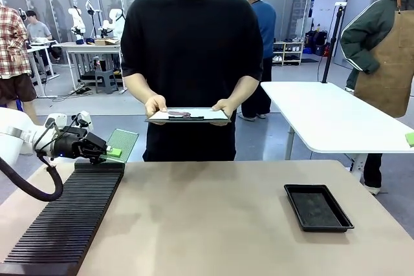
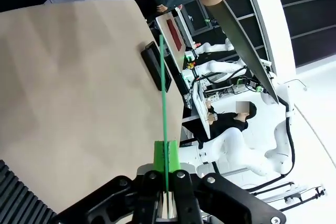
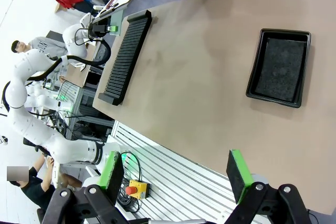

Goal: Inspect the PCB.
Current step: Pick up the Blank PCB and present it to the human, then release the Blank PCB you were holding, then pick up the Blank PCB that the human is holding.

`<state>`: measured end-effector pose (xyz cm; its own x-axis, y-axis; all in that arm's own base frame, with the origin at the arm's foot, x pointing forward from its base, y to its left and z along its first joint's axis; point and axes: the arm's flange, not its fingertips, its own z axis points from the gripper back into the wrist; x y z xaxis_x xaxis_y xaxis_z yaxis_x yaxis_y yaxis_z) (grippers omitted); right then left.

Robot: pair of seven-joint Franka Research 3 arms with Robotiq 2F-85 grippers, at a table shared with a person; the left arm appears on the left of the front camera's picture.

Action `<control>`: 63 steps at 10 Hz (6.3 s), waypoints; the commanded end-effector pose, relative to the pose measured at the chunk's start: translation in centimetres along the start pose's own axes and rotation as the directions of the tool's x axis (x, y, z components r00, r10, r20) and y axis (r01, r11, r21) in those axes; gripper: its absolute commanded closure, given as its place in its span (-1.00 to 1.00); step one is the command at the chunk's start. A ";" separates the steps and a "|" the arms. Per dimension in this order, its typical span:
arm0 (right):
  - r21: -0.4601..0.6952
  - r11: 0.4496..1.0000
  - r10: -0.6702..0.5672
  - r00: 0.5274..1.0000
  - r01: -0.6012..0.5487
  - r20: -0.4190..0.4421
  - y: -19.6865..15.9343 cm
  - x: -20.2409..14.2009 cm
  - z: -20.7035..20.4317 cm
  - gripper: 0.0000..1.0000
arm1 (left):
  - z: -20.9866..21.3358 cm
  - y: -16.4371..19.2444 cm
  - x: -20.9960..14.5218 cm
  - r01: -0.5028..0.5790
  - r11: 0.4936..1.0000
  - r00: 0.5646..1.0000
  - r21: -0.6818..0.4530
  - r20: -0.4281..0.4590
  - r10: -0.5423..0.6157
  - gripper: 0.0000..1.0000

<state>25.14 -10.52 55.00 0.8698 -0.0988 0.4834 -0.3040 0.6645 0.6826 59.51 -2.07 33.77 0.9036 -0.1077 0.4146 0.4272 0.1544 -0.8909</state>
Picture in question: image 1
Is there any person's right forearm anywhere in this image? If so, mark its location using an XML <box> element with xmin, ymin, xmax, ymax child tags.
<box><xmin>124</xmin><ymin>73</ymin><xmax>157</xmax><ymax>105</ymax></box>

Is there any person in black t-shirt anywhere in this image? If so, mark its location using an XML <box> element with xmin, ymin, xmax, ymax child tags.
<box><xmin>120</xmin><ymin>0</ymin><xmax>264</xmax><ymax>162</ymax></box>

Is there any person in brown apron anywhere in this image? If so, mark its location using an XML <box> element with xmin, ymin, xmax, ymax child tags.
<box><xmin>340</xmin><ymin>0</ymin><xmax>414</xmax><ymax>195</ymax></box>

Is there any green perforated PCB board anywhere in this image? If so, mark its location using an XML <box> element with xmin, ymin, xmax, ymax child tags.
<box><xmin>100</xmin><ymin>128</ymin><xmax>140</xmax><ymax>164</ymax></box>

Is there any white table with rounded corners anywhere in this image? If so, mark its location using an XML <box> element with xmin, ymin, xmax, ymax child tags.
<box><xmin>260</xmin><ymin>81</ymin><xmax>414</xmax><ymax>173</ymax></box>

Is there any white background desk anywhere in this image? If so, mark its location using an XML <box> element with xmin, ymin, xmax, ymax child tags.
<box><xmin>27</xmin><ymin>41</ymin><xmax>61</xmax><ymax>99</ymax></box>

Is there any person's right hand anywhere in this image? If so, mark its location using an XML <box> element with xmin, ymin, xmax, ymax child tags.
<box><xmin>144</xmin><ymin>94</ymin><xmax>169</xmax><ymax>125</ymax></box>

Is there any seated person in grey shirt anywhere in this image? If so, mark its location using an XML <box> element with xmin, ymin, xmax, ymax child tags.
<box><xmin>25</xmin><ymin>10</ymin><xmax>62</xmax><ymax>63</ymax></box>

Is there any person in blue shirt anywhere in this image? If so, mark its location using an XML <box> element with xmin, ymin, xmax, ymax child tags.
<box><xmin>237</xmin><ymin>0</ymin><xmax>278</xmax><ymax>122</ymax></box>

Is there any black corrugated cable hose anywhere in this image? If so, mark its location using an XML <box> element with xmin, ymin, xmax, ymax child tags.
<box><xmin>0</xmin><ymin>156</ymin><xmax>65</xmax><ymax>202</ymax></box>

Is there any black plastic tray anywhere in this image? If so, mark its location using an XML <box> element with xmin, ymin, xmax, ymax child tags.
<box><xmin>283</xmin><ymin>184</ymin><xmax>355</xmax><ymax>233</ymax></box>

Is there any grey plastic stool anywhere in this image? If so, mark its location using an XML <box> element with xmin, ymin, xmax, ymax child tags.
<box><xmin>94</xmin><ymin>69</ymin><xmax>119</xmax><ymax>95</ymax></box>

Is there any white shoe rack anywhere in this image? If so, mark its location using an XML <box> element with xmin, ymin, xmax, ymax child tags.
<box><xmin>272</xmin><ymin>41</ymin><xmax>305</xmax><ymax>66</ymax></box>

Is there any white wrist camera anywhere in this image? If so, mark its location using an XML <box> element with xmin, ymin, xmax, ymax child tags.
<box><xmin>71</xmin><ymin>111</ymin><xmax>95</xmax><ymax>132</ymax></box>

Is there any black tripod pole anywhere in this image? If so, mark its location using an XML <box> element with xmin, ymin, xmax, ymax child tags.
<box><xmin>321</xmin><ymin>1</ymin><xmax>347</xmax><ymax>84</ymax></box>

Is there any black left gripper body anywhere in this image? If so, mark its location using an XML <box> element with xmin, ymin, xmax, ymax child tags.
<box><xmin>52</xmin><ymin>126</ymin><xmax>90</xmax><ymax>161</ymax></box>

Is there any person in plaid shirt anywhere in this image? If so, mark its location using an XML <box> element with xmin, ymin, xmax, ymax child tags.
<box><xmin>0</xmin><ymin>3</ymin><xmax>41</xmax><ymax>127</ymax></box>

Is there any black slotted PCB rack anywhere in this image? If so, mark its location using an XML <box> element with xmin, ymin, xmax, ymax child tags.
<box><xmin>0</xmin><ymin>160</ymin><xmax>126</xmax><ymax>267</ymax></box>

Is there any person's left hand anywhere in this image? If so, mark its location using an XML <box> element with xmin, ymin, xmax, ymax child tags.
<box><xmin>212</xmin><ymin>98</ymin><xmax>239</xmax><ymax>127</ymax></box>

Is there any white background workbench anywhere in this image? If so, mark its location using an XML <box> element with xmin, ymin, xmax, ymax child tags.
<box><xmin>51</xmin><ymin>41</ymin><xmax>125</xmax><ymax>93</ymax></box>

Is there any grey clipboard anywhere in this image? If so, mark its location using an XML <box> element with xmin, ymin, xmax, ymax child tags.
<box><xmin>144</xmin><ymin>107</ymin><xmax>232</xmax><ymax>125</ymax></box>

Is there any brown cardboard box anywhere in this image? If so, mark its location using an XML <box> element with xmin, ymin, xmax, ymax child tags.
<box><xmin>94</xmin><ymin>38</ymin><xmax>121</xmax><ymax>47</ymax></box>

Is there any person's left forearm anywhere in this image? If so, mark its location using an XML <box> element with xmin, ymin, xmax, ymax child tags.
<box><xmin>227</xmin><ymin>74</ymin><xmax>261</xmax><ymax>111</ymax></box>

